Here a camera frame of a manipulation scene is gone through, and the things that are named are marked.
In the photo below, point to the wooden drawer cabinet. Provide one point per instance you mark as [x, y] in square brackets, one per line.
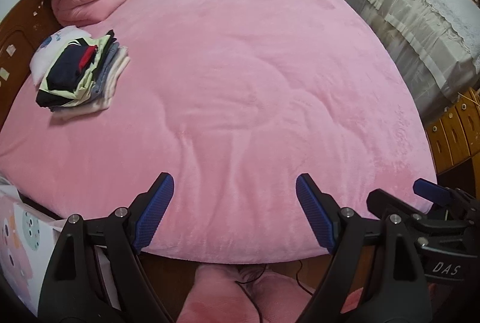
[454, 137]

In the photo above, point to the wooden headboard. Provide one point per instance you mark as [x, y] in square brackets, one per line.
[23, 30]

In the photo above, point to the white cartoon pillow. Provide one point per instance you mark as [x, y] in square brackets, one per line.
[50, 48]

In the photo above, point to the stack of folded clothes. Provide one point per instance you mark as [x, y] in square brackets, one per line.
[83, 76]

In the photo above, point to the pink fleece bed blanket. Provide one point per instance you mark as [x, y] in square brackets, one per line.
[235, 99]

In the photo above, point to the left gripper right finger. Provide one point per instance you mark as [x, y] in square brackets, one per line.
[396, 289]

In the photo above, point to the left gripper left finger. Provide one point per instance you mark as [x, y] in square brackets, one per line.
[94, 274]

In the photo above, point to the grey lace-covered furniture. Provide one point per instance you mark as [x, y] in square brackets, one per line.
[433, 43]

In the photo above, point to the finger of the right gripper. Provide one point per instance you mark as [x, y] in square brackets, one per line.
[432, 192]
[382, 204]

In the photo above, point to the white cartoon storage box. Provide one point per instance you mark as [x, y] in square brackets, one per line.
[28, 239]

